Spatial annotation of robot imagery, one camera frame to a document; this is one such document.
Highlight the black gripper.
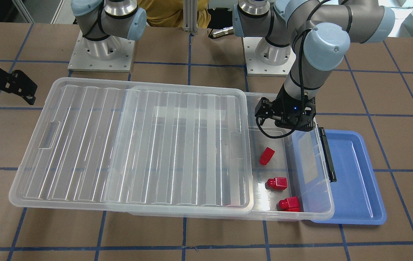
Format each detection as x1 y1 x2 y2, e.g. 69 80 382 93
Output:
274 86 316 132

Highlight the clear plastic box lid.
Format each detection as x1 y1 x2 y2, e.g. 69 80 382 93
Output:
8 78 254 218

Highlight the red block upper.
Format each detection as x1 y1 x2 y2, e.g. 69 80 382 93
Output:
259 147 275 166

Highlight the red block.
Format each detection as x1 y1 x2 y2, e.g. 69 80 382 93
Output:
266 177 288 190
259 147 275 166
277 196 301 212

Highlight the clear plastic storage box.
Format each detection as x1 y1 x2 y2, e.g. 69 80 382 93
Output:
244 92 335 221

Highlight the red block middle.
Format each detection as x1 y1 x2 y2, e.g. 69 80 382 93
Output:
266 177 288 190

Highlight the red block lower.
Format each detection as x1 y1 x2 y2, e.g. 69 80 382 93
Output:
277 196 301 212

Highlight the blue plastic tray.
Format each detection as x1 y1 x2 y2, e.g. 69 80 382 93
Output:
316 129 387 226

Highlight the person in yellow shirt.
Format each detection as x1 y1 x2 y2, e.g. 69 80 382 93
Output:
137 0 211 28

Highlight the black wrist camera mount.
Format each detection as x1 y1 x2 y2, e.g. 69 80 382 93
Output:
254 97 281 127

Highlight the square robot base plate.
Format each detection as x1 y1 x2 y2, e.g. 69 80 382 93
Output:
242 37 296 77

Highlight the aluminium frame post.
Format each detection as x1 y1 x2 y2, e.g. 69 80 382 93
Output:
182 0 198 34

